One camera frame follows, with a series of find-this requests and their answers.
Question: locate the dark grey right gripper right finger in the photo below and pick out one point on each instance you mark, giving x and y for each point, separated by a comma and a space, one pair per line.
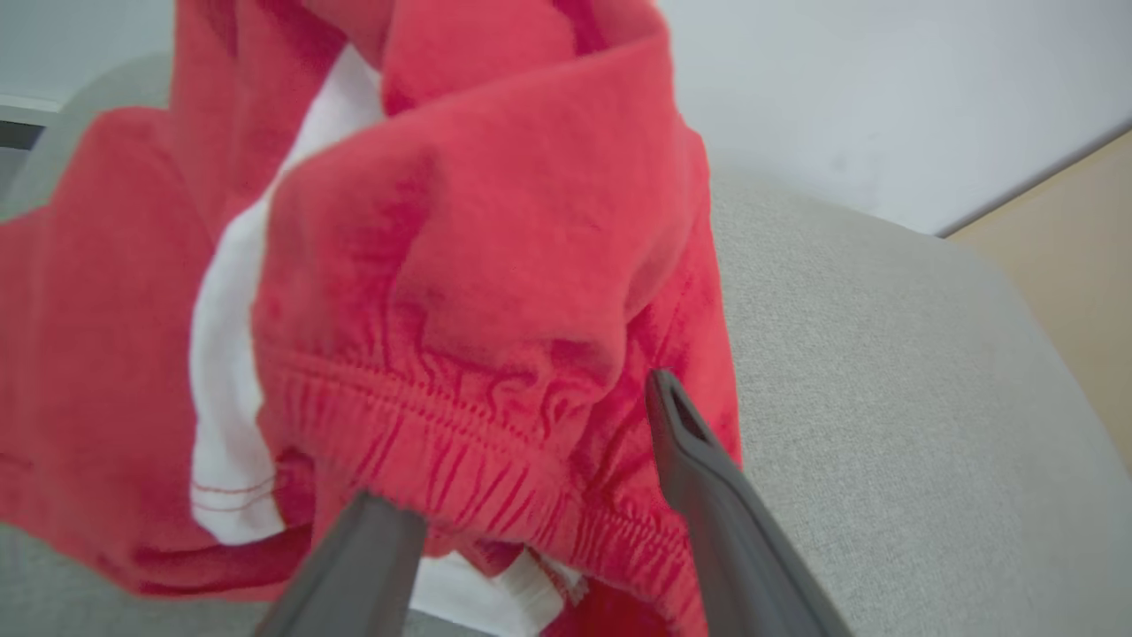
734, 531

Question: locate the red garment with white stripe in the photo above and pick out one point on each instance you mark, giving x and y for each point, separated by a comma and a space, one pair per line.
495, 221

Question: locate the white wall baseboard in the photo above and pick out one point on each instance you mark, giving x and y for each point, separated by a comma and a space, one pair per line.
22, 115

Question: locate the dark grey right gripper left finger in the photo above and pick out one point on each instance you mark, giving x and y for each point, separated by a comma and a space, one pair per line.
354, 575

